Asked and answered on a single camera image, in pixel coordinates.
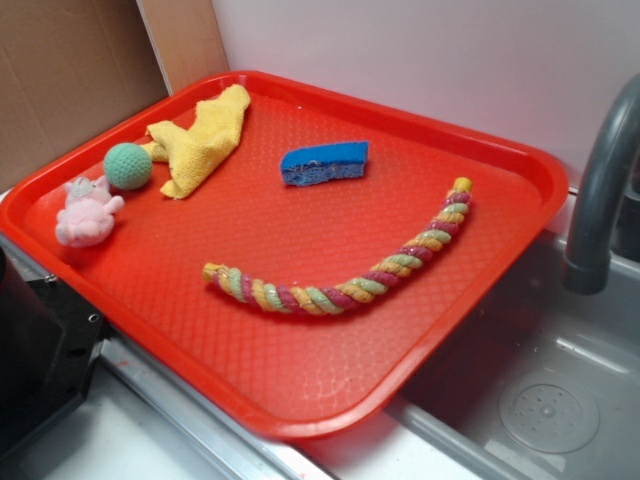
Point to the pink plush toy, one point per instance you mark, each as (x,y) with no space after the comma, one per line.
(88,216)

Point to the grey plastic sink basin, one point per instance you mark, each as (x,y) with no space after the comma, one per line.
(536,383)

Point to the multicolour twisted rope toy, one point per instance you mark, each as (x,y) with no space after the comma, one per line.
(361,290)

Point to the grey faucet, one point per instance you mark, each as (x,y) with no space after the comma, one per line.
(605,219)

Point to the brown cardboard panel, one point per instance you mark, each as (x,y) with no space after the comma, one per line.
(71,70)

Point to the green textured ball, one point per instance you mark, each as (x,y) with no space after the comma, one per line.
(127,166)

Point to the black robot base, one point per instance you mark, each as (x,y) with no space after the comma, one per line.
(50,339)

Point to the yellow cloth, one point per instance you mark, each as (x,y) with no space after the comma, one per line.
(192,154)

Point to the blue sponge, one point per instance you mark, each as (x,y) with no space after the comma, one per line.
(313,165)

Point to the red plastic tray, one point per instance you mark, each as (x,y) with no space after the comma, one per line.
(292,377)

